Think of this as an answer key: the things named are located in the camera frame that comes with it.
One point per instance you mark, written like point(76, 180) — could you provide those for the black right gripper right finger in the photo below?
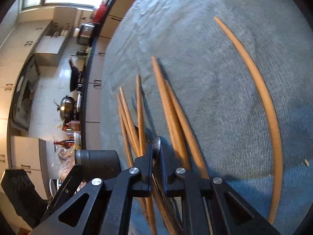
point(209, 206)

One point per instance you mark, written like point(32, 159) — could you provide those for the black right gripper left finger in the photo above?
point(102, 206)

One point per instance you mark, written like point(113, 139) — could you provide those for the black utensil holder cup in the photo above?
point(103, 164)

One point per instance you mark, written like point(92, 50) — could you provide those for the wooden chopstick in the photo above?
point(174, 128)
point(125, 141)
point(130, 123)
point(189, 135)
point(140, 119)
point(129, 133)

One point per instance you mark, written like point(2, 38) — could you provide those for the plastic bag with groceries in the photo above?
point(64, 161)

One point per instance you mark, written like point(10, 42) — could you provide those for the dark sauce bottle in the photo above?
point(64, 143)

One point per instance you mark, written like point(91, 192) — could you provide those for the steel pot with lid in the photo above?
point(66, 108)

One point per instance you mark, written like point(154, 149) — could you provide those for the blue-grey table cloth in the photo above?
point(217, 92)

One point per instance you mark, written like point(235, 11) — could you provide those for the black wok pan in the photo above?
point(74, 75)

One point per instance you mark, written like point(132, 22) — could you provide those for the range hood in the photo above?
point(20, 113)

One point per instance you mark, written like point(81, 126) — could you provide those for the red pot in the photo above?
point(98, 13)

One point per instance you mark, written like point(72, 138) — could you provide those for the upper wall cabinets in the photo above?
point(31, 26)

